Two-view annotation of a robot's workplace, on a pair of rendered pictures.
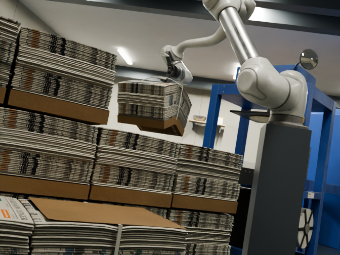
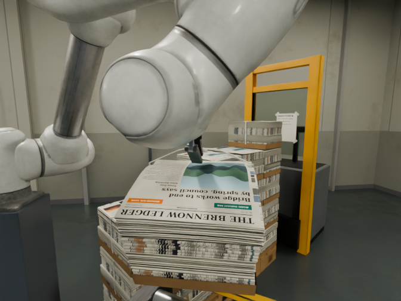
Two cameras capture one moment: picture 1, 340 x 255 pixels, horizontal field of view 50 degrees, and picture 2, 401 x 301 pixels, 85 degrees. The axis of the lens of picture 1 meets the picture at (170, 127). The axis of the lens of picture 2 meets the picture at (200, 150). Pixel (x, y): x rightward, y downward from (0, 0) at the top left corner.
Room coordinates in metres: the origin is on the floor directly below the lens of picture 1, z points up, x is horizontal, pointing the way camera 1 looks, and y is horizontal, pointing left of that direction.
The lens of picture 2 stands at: (2.65, -0.06, 1.30)
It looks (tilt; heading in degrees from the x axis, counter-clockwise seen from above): 8 degrees down; 164
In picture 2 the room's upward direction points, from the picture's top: straight up
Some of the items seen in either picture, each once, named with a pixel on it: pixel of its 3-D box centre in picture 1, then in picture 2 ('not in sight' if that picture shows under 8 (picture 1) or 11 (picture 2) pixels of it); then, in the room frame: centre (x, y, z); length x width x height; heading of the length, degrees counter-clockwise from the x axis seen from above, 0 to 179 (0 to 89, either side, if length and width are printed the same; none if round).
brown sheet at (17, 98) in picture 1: (49, 110); not in sight; (1.21, 0.41, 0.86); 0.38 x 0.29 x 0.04; 29
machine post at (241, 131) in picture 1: (237, 170); not in sight; (3.92, -0.78, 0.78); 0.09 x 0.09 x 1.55; 49
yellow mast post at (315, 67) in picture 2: not in sight; (309, 160); (0.99, 1.47, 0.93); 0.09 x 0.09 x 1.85; 29
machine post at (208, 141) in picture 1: (205, 164); not in sight; (3.46, -0.39, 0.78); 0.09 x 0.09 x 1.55; 49
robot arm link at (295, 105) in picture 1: (288, 94); (3, 157); (1.71, -0.53, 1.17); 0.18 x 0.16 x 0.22; 126
